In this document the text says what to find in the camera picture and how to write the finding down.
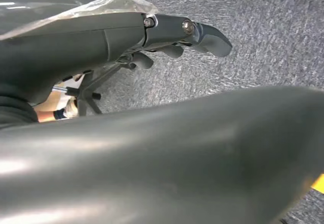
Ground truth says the person's leg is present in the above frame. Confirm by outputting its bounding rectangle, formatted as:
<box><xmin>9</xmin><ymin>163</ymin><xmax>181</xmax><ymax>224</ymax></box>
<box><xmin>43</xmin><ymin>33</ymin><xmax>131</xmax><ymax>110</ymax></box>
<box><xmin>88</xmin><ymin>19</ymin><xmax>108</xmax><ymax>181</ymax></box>
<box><xmin>35</xmin><ymin>98</ymin><xmax>79</xmax><ymax>123</ymax></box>

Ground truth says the black office chair base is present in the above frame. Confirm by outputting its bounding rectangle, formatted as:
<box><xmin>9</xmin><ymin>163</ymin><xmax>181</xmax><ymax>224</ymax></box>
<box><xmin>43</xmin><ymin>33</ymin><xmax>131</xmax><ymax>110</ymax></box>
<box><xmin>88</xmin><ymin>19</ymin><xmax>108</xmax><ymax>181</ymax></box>
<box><xmin>51</xmin><ymin>63</ymin><xmax>134</xmax><ymax>117</ymax></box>

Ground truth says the clear plastic film wrap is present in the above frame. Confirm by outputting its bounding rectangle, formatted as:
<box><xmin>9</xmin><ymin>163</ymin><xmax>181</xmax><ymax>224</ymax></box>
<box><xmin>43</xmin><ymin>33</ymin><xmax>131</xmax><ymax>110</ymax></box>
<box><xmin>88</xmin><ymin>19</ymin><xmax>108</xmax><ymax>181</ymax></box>
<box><xmin>0</xmin><ymin>0</ymin><xmax>159</xmax><ymax>41</ymax></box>

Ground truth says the ribbed grey left arm sleeve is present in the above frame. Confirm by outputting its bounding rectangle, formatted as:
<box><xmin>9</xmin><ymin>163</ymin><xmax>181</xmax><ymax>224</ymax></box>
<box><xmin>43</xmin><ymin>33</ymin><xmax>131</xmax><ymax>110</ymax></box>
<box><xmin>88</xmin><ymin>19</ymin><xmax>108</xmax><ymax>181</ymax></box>
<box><xmin>0</xmin><ymin>93</ymin><xmax>39</xmax><ymax>130</ymax></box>

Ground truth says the yellow floor tape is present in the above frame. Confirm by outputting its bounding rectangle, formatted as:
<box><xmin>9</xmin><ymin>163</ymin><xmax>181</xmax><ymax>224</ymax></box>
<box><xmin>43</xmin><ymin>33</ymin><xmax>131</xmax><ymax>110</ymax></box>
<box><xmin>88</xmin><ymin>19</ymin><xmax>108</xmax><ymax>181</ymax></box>
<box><xmin>310</xmin><ymin>173</ymin><xmax>324</xmax><ymax>195</ymax></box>

